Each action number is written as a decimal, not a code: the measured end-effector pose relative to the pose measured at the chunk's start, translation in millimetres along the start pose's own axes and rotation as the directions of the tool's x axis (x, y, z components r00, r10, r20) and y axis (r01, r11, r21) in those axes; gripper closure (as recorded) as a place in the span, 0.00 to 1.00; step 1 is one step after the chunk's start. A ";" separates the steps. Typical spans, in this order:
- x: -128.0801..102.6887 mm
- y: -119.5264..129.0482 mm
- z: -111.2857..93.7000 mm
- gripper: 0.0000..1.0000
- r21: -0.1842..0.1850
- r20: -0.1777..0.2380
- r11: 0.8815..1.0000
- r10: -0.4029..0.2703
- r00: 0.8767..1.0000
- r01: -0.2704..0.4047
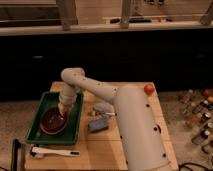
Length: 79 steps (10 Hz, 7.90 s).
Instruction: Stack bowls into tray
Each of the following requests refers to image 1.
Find dark red bowl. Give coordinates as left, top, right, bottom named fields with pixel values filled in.
left=40, top=107, right=68, bottom=135

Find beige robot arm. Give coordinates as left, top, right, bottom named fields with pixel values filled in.
left=60, top=68, right=172, bottom=171

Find green plastic tray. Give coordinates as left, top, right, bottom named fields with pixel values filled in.
left=25, top=92, right=83, bottom=145

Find blue sponge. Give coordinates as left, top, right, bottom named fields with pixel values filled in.
left=88, top=119, right=108, bottom=133

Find clear plastic bag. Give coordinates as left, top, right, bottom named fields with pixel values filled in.
left=93, top=102, right=114, bottom=113

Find orange ball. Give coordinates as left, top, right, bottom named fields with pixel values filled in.
left=144, top=84, right=155, bottom=95

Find wooden railing shelf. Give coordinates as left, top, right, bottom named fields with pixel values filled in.
left=0, top=0, right=213, bottom=35

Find white handled brush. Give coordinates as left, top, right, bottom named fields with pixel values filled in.
left=30, top=147, right=80, bottom=157

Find black cable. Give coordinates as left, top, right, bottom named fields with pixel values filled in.
left=178, top=162, right=213, bottom=171

